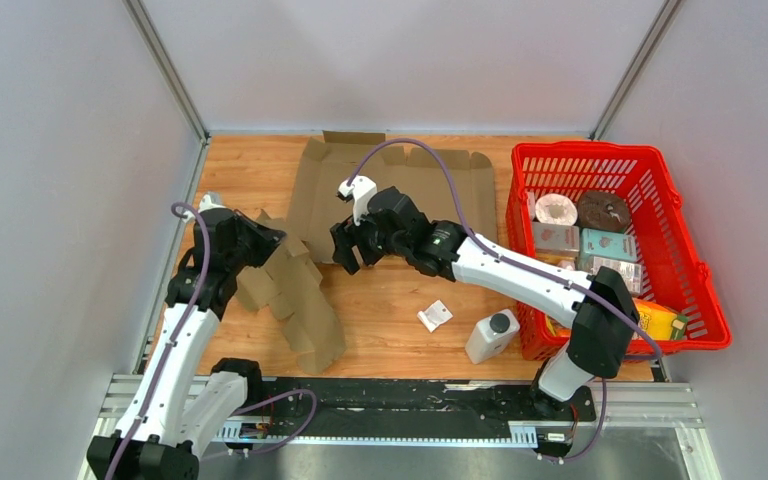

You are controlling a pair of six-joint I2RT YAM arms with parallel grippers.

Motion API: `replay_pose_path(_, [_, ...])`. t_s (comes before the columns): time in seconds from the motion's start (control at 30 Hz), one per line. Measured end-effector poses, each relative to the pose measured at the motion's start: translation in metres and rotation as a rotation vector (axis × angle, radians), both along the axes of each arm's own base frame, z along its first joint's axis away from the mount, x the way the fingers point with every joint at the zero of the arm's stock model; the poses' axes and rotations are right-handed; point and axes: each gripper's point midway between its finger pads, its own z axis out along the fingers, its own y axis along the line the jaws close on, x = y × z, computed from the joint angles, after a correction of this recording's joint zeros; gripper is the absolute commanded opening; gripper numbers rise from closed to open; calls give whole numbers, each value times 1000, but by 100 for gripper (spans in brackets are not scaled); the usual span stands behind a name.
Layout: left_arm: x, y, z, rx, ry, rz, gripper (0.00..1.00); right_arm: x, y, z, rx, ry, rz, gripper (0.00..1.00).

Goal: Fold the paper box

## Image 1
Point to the pink grey snack box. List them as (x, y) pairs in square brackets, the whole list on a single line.
[(553, 239)]

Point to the teal snack box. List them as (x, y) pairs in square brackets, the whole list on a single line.
[(612, 245)]

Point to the white tissue roll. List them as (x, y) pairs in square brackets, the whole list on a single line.
[(556, 209)]

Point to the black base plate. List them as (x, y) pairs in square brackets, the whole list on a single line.
[(401, 411)]

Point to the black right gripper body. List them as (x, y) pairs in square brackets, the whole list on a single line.
[(395, 244)]

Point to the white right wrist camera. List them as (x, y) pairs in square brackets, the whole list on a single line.
[(359, 191)]

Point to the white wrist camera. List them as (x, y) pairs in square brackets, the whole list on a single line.
[(359, 191), (210, 200)]

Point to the small white paper tag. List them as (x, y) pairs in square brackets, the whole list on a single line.
[(434, 316)]

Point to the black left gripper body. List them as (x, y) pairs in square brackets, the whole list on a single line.
[(254, 247)]

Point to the yellow orange snack box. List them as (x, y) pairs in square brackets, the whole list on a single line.
[(659, 322)]

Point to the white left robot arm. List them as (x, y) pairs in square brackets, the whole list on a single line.
[(163, 434)]

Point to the red plastic basket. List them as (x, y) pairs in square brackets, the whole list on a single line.
[(673, 275)]

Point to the large flat cardboard sheet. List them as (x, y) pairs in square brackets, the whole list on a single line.
[(324, 164)]

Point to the small brown cardboard box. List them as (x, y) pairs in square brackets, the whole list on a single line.
[(289, 284)]

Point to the brown round chocolate pastry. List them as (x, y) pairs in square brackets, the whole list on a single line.
[(605, 211)]

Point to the white bottle black cap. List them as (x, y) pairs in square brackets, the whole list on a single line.
[(491, 336)]

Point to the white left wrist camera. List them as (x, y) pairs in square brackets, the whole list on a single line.
[(210, 200)]

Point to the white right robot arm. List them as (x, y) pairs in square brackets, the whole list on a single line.
[(598, 309)]

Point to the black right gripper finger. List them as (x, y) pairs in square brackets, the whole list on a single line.
[(344, 243), (369, 245)]

